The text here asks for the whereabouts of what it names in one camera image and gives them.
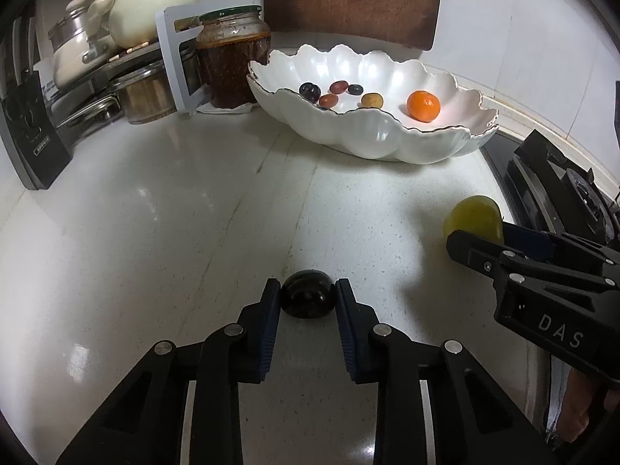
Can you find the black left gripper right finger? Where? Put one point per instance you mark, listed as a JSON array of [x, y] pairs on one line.
[[431, 398]]

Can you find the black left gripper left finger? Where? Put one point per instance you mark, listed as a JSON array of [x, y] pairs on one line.
[[183, 393]]

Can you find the green apple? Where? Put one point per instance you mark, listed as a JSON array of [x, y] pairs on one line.
[[478, 215]]

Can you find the dark purple plum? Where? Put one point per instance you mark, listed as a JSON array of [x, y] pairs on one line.
[[307, 295]]

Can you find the orange tangerine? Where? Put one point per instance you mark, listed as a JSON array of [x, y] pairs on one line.
[[423, 106]]

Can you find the tan longan fruit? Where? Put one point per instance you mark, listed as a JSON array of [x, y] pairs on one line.
[[372, 100]]

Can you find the dark blueberry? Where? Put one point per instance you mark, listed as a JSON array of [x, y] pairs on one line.
[[355, 89]]

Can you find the red cherry tomato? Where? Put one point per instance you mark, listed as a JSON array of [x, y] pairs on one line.
[[338, 87], [328, 101]]

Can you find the right hand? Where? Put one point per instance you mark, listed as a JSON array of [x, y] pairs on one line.
[[577, 400]]

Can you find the black gas stove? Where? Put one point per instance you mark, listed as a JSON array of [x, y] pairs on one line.
[[546, 191]]

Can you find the white scalloped ceramic bowl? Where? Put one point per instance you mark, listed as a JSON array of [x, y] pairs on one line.
[[386, 134]]

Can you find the black knife block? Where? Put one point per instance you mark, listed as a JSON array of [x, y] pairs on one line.
[[32, 143]]

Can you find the steel pot under rack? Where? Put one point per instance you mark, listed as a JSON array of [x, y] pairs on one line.
[[145, 94]]

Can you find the brown wooden cutting board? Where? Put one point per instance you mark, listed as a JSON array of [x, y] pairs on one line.
[[353, 0]]

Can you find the small steel steamer pot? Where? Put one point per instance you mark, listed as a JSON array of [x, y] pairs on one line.
[[80, 41]]

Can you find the glass jar of sauce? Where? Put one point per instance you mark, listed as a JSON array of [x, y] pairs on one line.
[[230, 39]]

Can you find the cream ceramic pot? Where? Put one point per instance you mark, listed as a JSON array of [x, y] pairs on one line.
[[132, 22]]

